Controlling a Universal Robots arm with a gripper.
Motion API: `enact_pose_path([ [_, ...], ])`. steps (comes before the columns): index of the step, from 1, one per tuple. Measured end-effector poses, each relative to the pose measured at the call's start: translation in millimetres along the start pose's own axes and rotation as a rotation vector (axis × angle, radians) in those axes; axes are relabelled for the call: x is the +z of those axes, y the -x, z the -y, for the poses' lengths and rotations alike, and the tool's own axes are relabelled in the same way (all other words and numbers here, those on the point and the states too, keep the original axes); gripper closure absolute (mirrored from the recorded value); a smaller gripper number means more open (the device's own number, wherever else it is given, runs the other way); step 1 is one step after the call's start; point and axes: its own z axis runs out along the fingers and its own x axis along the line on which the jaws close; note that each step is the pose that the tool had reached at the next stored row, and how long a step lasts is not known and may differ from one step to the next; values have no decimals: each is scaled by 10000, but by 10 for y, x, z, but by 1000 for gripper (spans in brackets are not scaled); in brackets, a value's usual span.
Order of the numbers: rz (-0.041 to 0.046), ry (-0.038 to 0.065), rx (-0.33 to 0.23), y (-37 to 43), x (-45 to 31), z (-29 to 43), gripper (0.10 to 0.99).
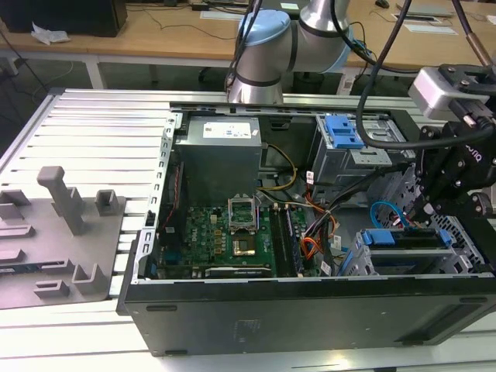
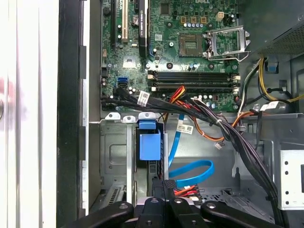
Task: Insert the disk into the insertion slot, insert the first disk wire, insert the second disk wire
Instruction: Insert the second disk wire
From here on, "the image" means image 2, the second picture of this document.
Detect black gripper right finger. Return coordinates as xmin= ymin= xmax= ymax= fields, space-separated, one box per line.
xmin=163 ymin=180 xmax=284 ymax=228

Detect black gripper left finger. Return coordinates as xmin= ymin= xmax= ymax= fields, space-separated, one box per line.
xmin=68 ymin=178 xmax=167 ymax=228

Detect blue disk wire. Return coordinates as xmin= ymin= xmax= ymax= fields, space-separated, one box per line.
xmin=167 ymin=113 xmax=216 ymax=190

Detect metal disk bay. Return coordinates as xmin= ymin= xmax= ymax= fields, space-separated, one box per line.
xmin=99 ymin=112 xmax=170 ymax=208

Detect black RAM slot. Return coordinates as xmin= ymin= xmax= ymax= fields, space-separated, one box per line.
xmin=151 ymin=82 xmax=240 ymax=88
xmin=146 ymin=70 xmax=241 ymax=77
xmin=146 ymin=76 xmax=241 ymax=82
xmin=151 ymin=87 xmax=240 ymax=94

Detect black expansion slot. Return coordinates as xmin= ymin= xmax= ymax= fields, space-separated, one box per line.
xmin=111 ymin=0 xmax=119 ymax=51

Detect white expansion slot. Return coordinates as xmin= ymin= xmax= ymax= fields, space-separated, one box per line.
xmin=122 ymin=0 xmax=129 ymax=44

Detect person's bare hand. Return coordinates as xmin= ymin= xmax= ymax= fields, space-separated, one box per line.
xmin=0 ymin=77 xmax=27 ymax=133

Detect grey metal drive cage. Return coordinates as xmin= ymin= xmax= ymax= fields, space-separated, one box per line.
xmin=277 ymin=142 xmax=304 ymax=211

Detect open black PC case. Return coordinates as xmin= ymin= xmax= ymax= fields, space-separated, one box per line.
xmin=56 ymin=0 xmax=304 ymax=228

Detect square silver chipset chip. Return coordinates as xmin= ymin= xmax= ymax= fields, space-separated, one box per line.
xmin=123 ymin=56 xmax=138 ymax=69

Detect square CPU socket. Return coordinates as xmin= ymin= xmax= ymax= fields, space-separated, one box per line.
xmin=178 ymin=32 xmax=203 ymax=58

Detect black low-profile graphics card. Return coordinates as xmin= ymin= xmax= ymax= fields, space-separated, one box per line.
xmin=133 ymin=0 xmax=151 ymax=58

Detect grey power supply unit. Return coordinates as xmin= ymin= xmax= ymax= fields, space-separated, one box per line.
xmin=238 ymin=0 xmax=304 ymax=56

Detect green Dell motherboard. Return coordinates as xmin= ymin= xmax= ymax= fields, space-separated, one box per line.
xmin=100 ymin=0 xmax=241 ymax=113

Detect black cable bundle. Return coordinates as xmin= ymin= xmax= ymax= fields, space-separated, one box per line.
xmin=100 ymin=86 xmax=286 ymax=228

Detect orange wire bundle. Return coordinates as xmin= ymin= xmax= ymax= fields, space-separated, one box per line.
xmin=163 ymin=85 xmax=261 ymax=143

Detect blue board wire ports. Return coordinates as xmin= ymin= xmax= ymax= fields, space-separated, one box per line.
xmin=117 ymin=76 xmax=129 ymax=88

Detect yellow and black wires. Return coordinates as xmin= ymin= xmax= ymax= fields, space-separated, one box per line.
xmin=237 ymin=56 xmax=304 ymax=113

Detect small blue cable clip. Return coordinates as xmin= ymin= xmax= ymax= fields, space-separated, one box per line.
xmin=264 ymin=61 xmax=279 ymax=74

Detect thin wire locking lever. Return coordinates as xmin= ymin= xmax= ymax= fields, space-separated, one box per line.
xmin=207 ymin=50 xmax=250 ymax=62

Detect metal socket cover frame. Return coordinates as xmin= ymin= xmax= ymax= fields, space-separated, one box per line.
xmin=206 ymin=24 xmax=252 ymax=59

